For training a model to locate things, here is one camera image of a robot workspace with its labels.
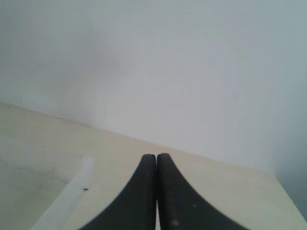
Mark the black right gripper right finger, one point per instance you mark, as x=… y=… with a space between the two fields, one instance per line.
x=180 y=206

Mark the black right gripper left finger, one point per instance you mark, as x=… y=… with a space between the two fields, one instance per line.
x=134 y=208

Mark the clear plastic container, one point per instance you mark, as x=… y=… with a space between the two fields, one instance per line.
x=42 y=197

